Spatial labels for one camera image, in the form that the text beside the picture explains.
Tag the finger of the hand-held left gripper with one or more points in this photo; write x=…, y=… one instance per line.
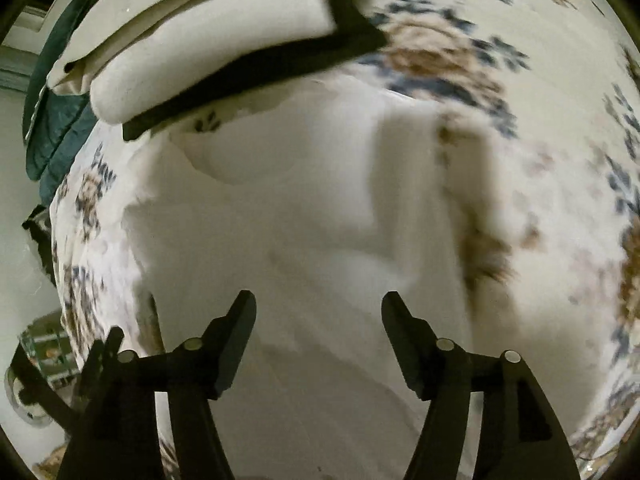
x=107, y=347

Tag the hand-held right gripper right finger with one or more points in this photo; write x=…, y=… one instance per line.
x=398, y=332

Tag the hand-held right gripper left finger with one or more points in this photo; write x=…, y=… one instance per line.
x=239, y=332

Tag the white garment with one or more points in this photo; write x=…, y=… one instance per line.
x=300, y=220

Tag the green patterned box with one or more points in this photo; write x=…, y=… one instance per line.
x=47, y=347

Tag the white round object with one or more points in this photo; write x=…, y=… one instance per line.
x=22, y=400

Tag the dark green blanket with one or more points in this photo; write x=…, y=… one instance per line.
x=55, y=120

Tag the floral bedsheet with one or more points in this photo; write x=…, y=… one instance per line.
x=550, y=125

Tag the cream pillow with black trim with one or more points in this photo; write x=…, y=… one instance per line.
x=235, y=45

